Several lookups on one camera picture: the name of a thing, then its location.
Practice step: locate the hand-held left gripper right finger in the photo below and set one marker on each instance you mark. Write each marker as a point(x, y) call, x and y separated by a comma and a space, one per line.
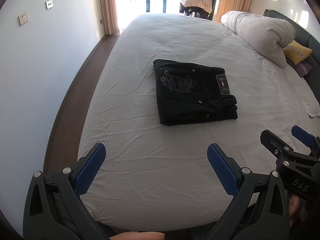
point(223, 171)

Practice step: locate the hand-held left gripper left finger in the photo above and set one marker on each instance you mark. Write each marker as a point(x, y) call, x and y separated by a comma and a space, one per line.
point(87, 173)

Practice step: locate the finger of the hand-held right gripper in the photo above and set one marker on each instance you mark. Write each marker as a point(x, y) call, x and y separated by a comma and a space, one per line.
point(273, 143)
point(303, 135)

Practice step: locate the black denim pants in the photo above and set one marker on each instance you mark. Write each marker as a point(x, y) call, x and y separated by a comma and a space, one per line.
point(185, 105)

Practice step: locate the person's right hand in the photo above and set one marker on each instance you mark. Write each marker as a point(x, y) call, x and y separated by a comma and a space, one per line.
point(294, 210)

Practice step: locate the person's left hand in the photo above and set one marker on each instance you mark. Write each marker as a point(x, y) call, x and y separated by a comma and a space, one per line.
point(137, 236)

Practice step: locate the purple pillow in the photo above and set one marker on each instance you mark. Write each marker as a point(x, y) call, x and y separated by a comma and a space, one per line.
point(303, 68)

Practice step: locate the yellow pillow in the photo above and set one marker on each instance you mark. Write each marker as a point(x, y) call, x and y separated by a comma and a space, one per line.
point(297, 51)

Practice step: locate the dark padded headboard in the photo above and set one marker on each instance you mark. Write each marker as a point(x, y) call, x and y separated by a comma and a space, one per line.
point(303, 33)

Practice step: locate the rolled white duvet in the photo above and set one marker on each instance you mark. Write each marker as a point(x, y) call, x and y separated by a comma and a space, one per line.
point(260, 32)

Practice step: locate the white-sheeted bed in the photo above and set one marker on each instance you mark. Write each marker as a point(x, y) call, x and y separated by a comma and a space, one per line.
point(175, 37)

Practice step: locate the black chair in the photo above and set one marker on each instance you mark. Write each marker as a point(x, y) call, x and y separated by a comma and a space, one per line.
point(196, 12)

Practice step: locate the white wall socket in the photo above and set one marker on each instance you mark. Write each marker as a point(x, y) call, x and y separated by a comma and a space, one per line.
point(23, 18)
point(49, 4)

